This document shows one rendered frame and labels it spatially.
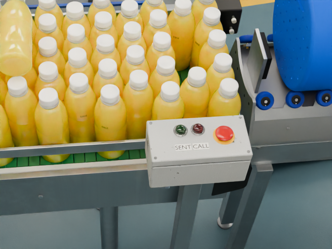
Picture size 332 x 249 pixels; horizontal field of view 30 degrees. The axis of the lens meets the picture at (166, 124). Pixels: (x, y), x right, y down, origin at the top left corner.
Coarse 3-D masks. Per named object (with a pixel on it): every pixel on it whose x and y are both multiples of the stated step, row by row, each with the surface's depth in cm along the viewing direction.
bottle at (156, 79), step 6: (156, 72) 136; (174, 72) 136; (150, 78) 137; (156, 78) 135; (162, 78) 135; (168, 78) 135; (174, 78) 136; (150, 84) 138; (156, 84) 136; (162, 84) 135; (156, 90) 137
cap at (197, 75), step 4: (192, 68) 133; (196, 68) 133; (200, 68) 133; (188, 72) 132; (192, 72) 132; (196, 72) 132; (200, 72) 132; (204, 72) 132; (188, 76) 133; (192, 76) 132; (196, 76) 132; (200, 76) 132; (204, 76) 132; (192, 80) 132; (196, 80) 131; (200, 80) 131; (204, 80) 132; (196, 84) 132
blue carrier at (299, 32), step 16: (288, 0) 144; (304, 0) 133; (320, 0) 130; (288, 16) 144; (304, 16) 134; (320, 16) 130; (288, 32) 145; (304, 32) 134; (320, 32) 130; (288, 48) 146; (304, 48) 135; (320, 48) 131; (288, 64) 146; (304, 64) 136; (320, 64) 133; (288, 80) 147; (304, 80) 137; (320, 80) 137
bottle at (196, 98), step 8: (184, 80) 136; (184, 88) 135; (192, 88) 134; (200, 88) 134; (208, 88) 136; (184, 96) 135; (192, 96) 134; (200, 96) 134; (208, 96) 136; (184, 104) 136; (192, 104) 135; (200, 104) 136; (184, 112) 139; (192, 112) 138; (200, 112) 138
